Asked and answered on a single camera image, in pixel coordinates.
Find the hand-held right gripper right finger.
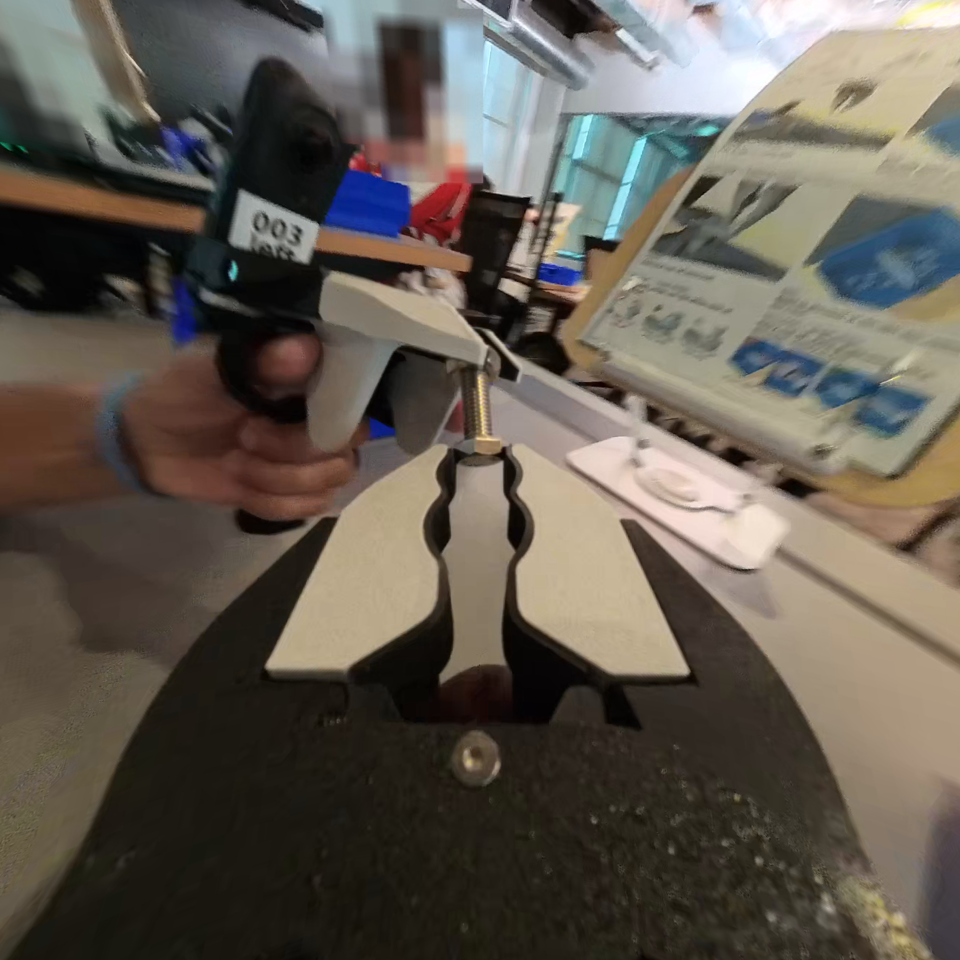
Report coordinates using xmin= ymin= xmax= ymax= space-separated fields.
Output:
xmin=501 ymin=444 xmax=692 ymax=726

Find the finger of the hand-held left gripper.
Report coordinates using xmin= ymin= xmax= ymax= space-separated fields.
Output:
xmin=320 ymin=270 xmax=525 ymax=384
xmin=393 ymin=351 xmax=461 ymax=457

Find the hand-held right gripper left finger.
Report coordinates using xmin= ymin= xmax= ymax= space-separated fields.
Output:
xmin=264 ymin=444 xmax=454 ymax=726

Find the silver hex bolt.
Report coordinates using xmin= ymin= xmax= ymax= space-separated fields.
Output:
xmin=452 ymin=367 xmax=513 ymax=468

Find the person's right hand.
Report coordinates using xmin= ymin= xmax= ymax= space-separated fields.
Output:
xmin=437 ymin=666 xmax=516 ymax=726

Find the person's left hand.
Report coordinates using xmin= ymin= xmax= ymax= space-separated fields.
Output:
xmin=122 ymin=333 xmax=370 ymax=520

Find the black office chair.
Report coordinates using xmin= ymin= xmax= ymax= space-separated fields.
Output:
xmin=459 ymin=190 xmax=534 ymax=318

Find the wooden edged table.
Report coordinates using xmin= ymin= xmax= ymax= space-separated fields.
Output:
xmin=0 ymin=167 xmax=475 ymax=274

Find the wooden instruction board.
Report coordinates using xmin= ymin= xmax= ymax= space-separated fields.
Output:
xmin=561 ymin=30 xmax=960 ymax=509

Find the silver ventilation duct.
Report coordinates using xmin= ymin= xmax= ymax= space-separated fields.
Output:
xmin=480 ymin=0 xmax=595 ymax=89

